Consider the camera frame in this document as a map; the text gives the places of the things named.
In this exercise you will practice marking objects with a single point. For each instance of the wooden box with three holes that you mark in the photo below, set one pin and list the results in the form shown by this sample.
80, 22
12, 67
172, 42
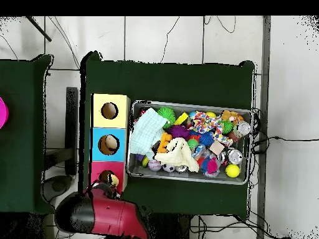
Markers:
122, 119

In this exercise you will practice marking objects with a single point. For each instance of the purple knobbly ball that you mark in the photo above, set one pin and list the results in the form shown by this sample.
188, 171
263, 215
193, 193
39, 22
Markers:
180, 132

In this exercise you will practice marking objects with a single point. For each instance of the green spiky rubber ball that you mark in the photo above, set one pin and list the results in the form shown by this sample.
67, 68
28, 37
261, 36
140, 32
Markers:
167, 114

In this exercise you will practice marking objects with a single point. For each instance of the orange plastic block toy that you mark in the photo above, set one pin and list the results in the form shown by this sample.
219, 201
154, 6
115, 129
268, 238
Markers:
163, 142

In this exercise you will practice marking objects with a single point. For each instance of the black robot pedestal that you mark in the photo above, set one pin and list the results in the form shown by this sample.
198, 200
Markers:
172, 229

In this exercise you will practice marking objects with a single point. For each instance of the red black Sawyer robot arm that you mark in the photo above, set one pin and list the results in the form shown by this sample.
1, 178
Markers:
109, 216

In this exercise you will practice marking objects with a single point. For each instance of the colourful dotted cloth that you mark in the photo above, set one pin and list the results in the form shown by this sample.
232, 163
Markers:
204, 123

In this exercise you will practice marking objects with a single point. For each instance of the silver drink can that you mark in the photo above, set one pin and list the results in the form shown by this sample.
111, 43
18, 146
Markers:
235, 156

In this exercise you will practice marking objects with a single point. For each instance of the cream knitted cloth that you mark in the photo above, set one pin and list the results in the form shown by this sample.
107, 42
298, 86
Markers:
179, 154

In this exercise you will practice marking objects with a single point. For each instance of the mint green knitted cloth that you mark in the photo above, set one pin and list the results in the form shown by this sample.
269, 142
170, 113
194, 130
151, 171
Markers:
147, 132

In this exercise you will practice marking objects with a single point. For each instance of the shallow silver mesh bin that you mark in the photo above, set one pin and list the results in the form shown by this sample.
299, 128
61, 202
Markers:
236, 181

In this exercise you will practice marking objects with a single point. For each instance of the yellow ball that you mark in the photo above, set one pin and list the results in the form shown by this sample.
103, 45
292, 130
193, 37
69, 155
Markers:
233, 171

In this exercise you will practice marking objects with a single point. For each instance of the black rod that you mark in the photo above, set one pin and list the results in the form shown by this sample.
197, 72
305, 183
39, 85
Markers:
39, 29

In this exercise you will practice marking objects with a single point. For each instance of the dark green table cloth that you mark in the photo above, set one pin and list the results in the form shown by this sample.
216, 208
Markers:
162, 82

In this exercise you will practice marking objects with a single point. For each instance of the dark green cloth side table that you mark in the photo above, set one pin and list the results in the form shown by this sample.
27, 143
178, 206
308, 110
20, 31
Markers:
25, 161

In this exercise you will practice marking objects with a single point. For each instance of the pink round object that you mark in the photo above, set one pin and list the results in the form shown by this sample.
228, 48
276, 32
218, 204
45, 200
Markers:
3, 113

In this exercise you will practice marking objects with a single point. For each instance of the brown plush toy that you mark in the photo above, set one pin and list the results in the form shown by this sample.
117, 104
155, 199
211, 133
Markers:
229, 115

